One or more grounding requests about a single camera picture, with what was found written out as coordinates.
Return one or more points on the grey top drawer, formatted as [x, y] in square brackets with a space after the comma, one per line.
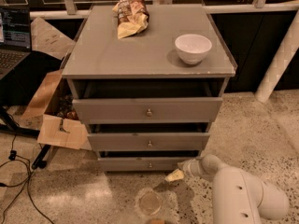
[147, 101]

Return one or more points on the round glass floor plate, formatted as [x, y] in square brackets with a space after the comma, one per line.
[148, 202]

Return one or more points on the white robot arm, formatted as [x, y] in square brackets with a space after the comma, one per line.
[238, 197]

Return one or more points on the grey middle drawer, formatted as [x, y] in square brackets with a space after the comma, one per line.
[148, 137]

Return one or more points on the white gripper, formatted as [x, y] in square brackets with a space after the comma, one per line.
[189, 168]

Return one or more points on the white diagonal pipe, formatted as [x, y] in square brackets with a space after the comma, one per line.
[280, 62]

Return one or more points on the yellow brown chip bag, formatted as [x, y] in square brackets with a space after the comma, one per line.
[133, 17]

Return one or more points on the black desk stand leg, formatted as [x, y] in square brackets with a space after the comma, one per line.
[10, 126]

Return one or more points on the grey drawer cabinet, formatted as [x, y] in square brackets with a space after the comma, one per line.
[100, 55]

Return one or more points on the open black laptop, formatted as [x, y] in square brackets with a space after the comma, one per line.
[15, 37]

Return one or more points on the grey drawer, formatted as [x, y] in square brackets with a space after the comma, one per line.
[147, 101]
[148, 137]
[137, 161]

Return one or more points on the open cardboard box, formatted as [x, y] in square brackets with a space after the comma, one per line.
[55, 131]

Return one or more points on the grey bottom drawer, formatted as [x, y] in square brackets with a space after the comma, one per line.
[137, 161]

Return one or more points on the white ceramic bowl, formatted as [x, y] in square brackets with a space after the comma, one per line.
[192, 49]

